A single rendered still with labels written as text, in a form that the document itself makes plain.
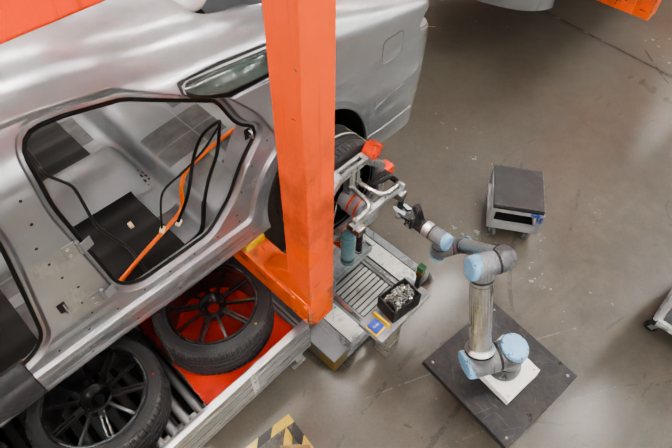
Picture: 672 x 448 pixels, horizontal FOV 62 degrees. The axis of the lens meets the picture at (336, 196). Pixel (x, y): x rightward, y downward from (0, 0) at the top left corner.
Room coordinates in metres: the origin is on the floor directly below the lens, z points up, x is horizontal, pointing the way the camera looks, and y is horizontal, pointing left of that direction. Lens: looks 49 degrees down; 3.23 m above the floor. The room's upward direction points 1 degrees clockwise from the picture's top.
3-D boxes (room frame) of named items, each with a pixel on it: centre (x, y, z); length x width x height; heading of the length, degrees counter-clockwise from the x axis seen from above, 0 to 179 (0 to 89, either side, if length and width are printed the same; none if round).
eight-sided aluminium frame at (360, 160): (2.03, -0.07, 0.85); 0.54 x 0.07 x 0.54; 137
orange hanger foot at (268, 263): (1.74, 0.37, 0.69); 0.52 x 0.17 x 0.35; 47
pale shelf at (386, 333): (1.56, -0.35, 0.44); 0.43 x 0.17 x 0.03; 137
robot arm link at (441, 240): (1.79, -0.57, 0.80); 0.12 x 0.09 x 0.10; 47
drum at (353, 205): (1.98, -0.13, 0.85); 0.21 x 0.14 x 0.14; 47
